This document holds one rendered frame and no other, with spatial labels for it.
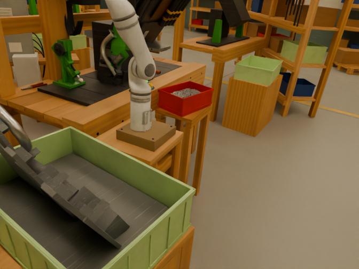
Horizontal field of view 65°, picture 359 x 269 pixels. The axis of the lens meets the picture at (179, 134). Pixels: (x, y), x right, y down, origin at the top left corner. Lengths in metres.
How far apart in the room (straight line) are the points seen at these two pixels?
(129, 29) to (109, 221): 0.69
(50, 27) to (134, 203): 1.32
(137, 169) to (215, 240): 1.17
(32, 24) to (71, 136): 0.96
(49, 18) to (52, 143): 0.97
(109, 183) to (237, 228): 1.29
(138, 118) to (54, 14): 0.97
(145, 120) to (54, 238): 0.62
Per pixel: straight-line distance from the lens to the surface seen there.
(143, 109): 1.26
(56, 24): 2.00
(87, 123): 1.40
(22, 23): 1.97
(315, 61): 4.23
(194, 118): 1.71
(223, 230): 2.12
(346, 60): 8.02
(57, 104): 1.68
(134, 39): 1.14
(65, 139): 1.23
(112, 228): 0.84
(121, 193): 1.02
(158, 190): 0.97
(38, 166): 1.07
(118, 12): 1.11
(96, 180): 1.09
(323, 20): 4.14
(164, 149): 1.26
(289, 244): 2.19
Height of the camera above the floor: 1.50
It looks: 28 degrees down
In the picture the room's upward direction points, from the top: 5 degrees clockwise
